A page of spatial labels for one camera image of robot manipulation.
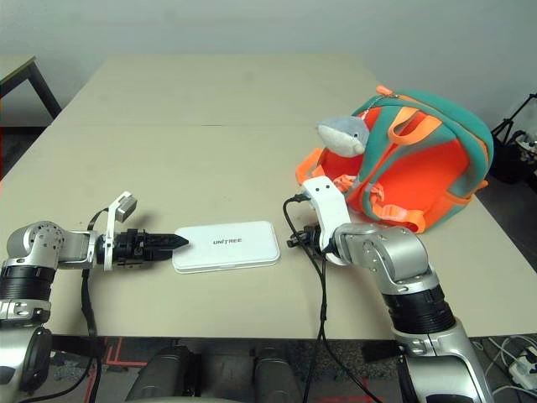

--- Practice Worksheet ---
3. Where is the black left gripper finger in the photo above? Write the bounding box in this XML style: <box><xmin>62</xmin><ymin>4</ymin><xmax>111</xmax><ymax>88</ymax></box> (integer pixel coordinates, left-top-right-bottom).
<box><xmin>145</xmin><ymin>249</ymin><xmax>175</xmax><ymax>264</ymax></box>
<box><xmin>145</xmin><ymin>233</ymin><xmax>190</xmax><ymax>250</ymax></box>

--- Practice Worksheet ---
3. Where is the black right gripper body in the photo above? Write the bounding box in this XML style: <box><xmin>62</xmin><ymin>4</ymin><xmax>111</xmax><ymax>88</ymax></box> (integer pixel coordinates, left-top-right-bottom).
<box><xmin>297</xmin><ymin>223</ymin><xmax>323</xmax><ymax>255</ymax></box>

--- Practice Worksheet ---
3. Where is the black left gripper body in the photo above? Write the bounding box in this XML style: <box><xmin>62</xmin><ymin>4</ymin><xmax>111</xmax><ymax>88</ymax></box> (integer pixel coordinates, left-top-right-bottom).
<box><xmin>111</xmin><ymin>228</ymin><xmax>150</xmax><ymax>270</ymax></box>

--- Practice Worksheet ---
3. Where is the white plastic pencil case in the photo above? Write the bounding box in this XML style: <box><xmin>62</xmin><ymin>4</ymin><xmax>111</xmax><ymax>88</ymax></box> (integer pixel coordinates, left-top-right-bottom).
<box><xmin>171</xmin><ymin>220</ymin><xmax>281</xmax><ymax>275</ymax></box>

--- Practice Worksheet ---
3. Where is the teal and orange backpack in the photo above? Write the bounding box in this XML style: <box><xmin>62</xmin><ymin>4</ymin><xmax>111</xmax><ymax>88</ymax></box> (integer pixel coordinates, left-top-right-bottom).
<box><xmin>295</xmin><ymin>85</ymin><xmax>494</xmax><ymax>234</ymax></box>

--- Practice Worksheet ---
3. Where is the dark grey left robot leg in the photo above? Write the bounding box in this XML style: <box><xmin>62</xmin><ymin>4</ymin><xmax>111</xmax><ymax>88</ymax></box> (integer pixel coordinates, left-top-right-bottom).
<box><xmin>125</xmin><ymin>346</ymin><xmax>201</xmax><ymax>403</ymax></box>

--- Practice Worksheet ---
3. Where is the dark grey robot leg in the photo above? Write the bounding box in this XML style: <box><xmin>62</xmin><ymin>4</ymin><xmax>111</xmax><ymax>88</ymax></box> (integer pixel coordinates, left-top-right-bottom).
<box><xmin>250</xmin><ymin>346</ymin><xmax>304</xmax><ymax>403</ymax></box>
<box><xmin>125</xmin><ymin>346</ymin><xmax>201</xmax><ymax>403</ymax></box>

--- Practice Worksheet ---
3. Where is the dark grey right robot leg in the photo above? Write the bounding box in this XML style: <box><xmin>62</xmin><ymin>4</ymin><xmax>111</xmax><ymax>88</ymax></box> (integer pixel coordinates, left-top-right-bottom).
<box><xmin>250</xmin><ymin>346</ymin><xmax>304</xmax><ymax>403</ymax></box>

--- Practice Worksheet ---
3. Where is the white power strip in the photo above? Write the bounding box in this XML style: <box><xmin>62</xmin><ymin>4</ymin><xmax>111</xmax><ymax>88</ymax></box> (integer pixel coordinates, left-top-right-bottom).
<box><xmin>508</xmin><ymin>350</ymin><xmax>537</xmax><ymax>390</ymax></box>

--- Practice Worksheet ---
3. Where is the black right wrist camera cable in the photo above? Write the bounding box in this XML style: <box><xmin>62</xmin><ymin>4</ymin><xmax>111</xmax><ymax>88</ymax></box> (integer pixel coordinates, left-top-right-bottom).
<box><xmin>283</xmin><ymin>193</ymin><xmax>385</xmax><ymax>403</ymax></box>

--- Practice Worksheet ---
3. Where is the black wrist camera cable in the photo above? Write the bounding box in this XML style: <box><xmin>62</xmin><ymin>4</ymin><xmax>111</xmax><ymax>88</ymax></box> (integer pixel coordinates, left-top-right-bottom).
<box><xmin>39</xmin><ymin>207</ymin><xmax>111</xmax><ymax>403</ymax></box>
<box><xmin>283</xmin><ymin>193</ymin><xmax>385</xmax><ymax>403</ymax></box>

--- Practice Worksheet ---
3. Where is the black left wrist camera cable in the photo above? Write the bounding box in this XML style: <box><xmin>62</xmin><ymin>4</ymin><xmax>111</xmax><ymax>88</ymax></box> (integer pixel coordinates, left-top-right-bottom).
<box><xmin>39</xmin><ymin>207</ymin><xmax>111</xmax><ymax>403</ymax></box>

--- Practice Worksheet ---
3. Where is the grey plush dolphin keychain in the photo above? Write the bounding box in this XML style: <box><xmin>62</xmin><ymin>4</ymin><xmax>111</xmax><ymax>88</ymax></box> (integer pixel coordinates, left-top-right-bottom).
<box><xmin>316</xmin><ymin>115</ymin><xmax>372</xmax><ymax>158</ymax></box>

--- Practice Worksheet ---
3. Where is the silver ball chain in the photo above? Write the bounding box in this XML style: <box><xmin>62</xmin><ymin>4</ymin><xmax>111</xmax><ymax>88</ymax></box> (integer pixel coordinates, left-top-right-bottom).
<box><xmin>363</xmin><ymin>94</ymin><xmax>398</xmax><ymax>123</ymax></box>

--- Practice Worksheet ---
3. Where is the beige side table black frame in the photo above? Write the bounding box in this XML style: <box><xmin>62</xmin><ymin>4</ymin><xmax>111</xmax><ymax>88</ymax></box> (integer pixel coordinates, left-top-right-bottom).
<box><xmin>0</xmin><ymin>55</ymin><xmax>63</xmax><ymax>127</ymax></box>

